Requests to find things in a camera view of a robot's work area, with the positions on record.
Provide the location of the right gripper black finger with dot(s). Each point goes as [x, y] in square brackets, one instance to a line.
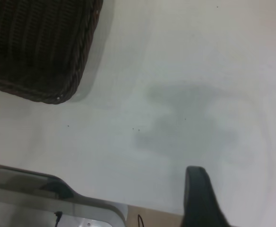
[199, 201]

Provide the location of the black woven wicker basket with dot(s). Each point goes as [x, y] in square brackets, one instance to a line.
[29, 42]

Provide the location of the grey silver robot base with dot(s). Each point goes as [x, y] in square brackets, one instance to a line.
[21, 203]

